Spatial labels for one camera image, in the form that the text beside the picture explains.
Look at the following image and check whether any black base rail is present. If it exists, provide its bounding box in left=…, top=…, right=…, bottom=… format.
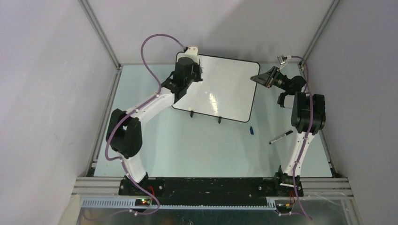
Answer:
left=118, top=177, right=294, bottom=206

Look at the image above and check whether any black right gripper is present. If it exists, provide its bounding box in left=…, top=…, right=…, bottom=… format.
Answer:
left=251, top=66, right=291, bottom=92

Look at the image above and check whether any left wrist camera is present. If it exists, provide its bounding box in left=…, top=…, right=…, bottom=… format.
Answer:
left=184, top=45, right=200, bottom=65

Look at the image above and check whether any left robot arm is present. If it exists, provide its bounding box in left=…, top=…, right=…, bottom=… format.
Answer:
left=106, top=56, right=202, bottom=195

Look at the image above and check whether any grey cable duct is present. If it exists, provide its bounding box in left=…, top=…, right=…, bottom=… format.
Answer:
left=81, top=197, right=276, bottom=210

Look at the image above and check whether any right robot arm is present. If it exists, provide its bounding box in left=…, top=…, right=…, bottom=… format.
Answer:
left=250, top=67, right=326, bottom=196

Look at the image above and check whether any black marker pen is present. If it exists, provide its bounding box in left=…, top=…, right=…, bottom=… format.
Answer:
left=268, top=130, right=293, bottom=145

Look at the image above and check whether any wire whiteboard stand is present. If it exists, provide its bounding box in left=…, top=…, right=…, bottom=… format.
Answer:
left=189, top=111, right=223, bottom=124

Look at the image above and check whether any white whiteboard black frame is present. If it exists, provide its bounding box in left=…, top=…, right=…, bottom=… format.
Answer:
left=173, top=54, right=260, bottom=122

